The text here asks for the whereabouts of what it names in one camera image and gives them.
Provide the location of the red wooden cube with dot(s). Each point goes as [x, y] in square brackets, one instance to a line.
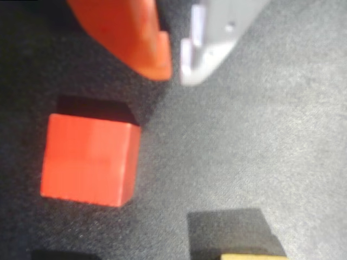
[89, 162]

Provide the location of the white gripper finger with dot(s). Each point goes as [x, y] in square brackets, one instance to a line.
[219, 27]

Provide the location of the yellow wooden cube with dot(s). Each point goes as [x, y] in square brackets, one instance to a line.
[252, 257]

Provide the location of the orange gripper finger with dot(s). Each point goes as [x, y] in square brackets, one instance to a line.
[122, 27]

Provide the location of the black table mat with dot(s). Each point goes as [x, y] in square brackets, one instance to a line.
[257, 135]

